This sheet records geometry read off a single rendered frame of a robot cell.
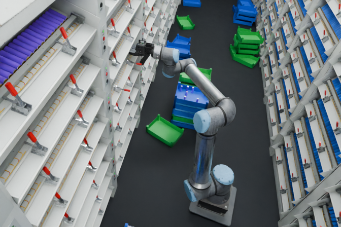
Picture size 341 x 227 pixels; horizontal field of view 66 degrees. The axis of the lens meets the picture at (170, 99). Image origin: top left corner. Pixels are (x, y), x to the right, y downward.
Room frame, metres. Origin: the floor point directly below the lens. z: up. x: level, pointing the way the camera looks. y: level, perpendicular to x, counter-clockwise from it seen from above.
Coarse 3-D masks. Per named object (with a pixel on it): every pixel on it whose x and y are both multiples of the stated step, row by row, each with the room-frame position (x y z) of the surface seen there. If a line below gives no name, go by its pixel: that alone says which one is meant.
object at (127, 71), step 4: (136, 44) 1.56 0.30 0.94; (132, 56) 1.47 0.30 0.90; (136, 56) 1.48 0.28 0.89; (132, 60) 1.43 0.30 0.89; (132, 64) 1.39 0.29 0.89; (124, 68) 1.32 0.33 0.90; (128, 68) 1.33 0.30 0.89; (124, 72) 1.28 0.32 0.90; (128, 72) 1.30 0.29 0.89; (120, 76) 1.24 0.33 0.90; (124, 76) 1.25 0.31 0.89; (120, 80) 1.20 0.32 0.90; (124, 80) 1.22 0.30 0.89; (120, 84) 1.17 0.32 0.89; (124, 84) 1.18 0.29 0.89; (112, 92) 1.08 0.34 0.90; (116, 92) 1.10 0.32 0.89; (120, 92) 1.11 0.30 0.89; (112, 96) 1.05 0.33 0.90; (116, 96) 1.07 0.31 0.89; (112, 100) 1.02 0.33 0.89; (116, 100) 1.04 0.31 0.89; (112, 104) 0.95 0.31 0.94; (112, 108) 0.95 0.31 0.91
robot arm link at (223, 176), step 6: (216, 168) 0.98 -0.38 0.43; (222, 168) 0.99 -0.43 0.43; (228, 168) 1.00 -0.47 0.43; (210, 174) 0.94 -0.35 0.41; (216, 174) 0.93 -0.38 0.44; (222, 174) 0.94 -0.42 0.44; (228, 174) 0.95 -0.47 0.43; (216, 180) 0.90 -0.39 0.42; (222, 180) 0.89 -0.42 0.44; (228, 180) 0.90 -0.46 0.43; (216, 186) 0.87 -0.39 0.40; (222, 186) 0.88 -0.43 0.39; (228, 186) 0.89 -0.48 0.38; (216, 192) 0.85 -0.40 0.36; (222, 192) 0.88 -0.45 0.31
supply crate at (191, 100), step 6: (180, 84) 1.86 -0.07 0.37; (198, 90) 1.85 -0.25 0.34; (180, 96) 1.75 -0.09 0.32; (192, 96) 1.77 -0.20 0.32; (198, 96) 1.78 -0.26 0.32; (204, 96) 1.80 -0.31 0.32; (180, 102) 1.66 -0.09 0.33; (186, 102) 1.66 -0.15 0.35; (192, 102) 1.65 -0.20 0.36; (198, 102) 1.65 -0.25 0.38; (204, 102) 1.72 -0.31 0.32
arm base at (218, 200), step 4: (228, 192) 0.92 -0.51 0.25; (212, 196) 0.88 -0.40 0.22; (216, 196) 0.88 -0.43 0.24; (220, 196) 0.88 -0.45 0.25; (224, 196) 0.88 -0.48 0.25; (228, 196) 0.90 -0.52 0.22; (212, 200) 0.87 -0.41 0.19; (216, 200) 0.86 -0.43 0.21; (220, 200) 0.86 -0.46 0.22; (224, 200) 0.88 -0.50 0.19; (220, 204) 0.85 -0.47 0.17
